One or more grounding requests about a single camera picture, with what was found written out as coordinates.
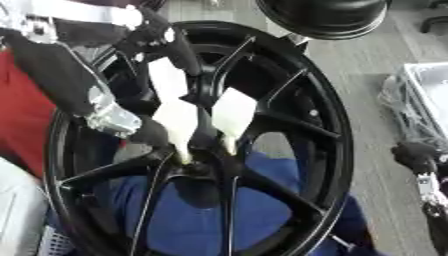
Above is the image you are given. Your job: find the white pin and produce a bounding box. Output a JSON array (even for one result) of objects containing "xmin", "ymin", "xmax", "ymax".
[
  {"xmin": 147, "ymin": 57, "xmax": 189, "ymax": 103},
  {"xmin": 150, "ymin": 99, "xmax": 202, "ymax": 165},
  {"xmin": 210, "ymin": 87, "xmax": 259, "ymax": 157}
]

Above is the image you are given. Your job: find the pale grey plastic crate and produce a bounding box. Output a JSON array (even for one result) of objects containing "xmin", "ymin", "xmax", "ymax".
[{"xmin": 400, "ymin": 61, "xmax": 448, "ymax": 135}]

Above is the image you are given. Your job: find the white perforated basket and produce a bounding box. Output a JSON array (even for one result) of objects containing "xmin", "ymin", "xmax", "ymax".
[{"xmin": 35, "ymin": 225, "xmax": 79, "ymax": 256}]

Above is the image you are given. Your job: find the black round wheel rim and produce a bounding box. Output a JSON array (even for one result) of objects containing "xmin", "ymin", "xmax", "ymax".
[{"xmin": 253, "ymin": 0, "xmax": 394, "ymax": 41}]

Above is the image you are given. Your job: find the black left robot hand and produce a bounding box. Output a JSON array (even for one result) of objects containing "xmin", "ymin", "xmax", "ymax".
[{"xmin": 0, "ymin": 7, "xmax": 205, "ymax": 148}]

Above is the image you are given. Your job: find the black chair base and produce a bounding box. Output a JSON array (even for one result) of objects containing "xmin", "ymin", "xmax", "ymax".
[{"xmin": 418, "ymin": 0, "xmax": 448, "ymax": 34}]

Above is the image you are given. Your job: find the grey tangled cable bundle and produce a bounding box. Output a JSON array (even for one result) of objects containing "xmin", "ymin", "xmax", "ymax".
[{"xmin": 376, "ymin": 74, "xmax": 448, "ymax": 152}]

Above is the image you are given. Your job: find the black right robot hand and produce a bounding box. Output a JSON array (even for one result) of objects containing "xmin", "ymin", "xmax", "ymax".
[{"xmin": 390, "ymin": 141, "xmax": 448, "ymax": 256}]

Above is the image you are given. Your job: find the black spoked wheel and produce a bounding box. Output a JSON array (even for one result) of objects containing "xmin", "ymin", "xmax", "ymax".
[{"xmin": 42, "ymin": 20, "xmax": 356, "ymax": 256}]

